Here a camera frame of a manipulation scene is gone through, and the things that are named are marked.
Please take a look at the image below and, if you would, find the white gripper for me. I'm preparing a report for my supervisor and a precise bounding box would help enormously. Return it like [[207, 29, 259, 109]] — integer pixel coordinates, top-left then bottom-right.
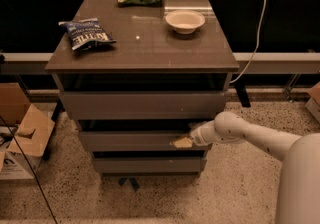
[[171, 121, 216, 148]]

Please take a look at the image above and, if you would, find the grey drawer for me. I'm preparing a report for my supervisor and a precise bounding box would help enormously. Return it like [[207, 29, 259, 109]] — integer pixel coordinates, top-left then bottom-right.
[[92, 157, 207, 174], [79, 131, 212, 152], [60, 92, 226, 120]]

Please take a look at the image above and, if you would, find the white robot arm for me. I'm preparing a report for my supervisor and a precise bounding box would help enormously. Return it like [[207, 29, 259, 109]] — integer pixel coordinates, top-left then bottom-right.
[[172, 112, 320, 224]]

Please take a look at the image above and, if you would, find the grey drawer cabinet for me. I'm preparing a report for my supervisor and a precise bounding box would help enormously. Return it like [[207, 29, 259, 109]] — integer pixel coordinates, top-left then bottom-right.
[[46, 0, 238, 177]]

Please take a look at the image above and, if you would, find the grey bottom drawer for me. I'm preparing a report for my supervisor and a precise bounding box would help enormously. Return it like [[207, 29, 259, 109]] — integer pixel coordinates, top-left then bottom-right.
[[92, 157, 207, 174]]

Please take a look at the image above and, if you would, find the grey top drawer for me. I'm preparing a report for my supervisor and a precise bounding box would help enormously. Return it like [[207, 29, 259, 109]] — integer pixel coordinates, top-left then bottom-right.
[[60, 92, 226, 120]]

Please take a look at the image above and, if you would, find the open cardboard box left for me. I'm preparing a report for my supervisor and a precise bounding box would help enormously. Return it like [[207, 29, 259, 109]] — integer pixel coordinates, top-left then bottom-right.
[[0, 83, 55, 180]]

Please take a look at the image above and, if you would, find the blue tape cross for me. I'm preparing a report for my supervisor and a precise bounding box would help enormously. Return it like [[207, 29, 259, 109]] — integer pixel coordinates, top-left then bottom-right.
[[118, 177, 140, 192]]

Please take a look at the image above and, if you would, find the white bowl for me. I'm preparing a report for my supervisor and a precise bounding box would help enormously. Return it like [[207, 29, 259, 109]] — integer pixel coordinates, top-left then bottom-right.
[[165, 10, 205, 35]]

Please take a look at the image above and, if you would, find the cardboard box right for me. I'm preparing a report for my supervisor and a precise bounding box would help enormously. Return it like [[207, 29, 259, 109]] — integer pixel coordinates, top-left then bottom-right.
[[305, 82, 320, 123]]

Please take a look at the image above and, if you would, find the blue Kettle chips bag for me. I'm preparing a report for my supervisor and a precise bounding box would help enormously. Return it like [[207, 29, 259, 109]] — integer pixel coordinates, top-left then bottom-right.
[[58, 18, 116, 51]]

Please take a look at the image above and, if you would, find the white cable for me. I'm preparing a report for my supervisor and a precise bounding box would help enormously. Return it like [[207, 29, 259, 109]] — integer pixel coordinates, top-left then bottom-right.
[[229, 0, 268, 85]]

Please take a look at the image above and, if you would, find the black cable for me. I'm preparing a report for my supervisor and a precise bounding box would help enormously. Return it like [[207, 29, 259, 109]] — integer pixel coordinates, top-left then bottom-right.
[[0, 115, 58, 224]]

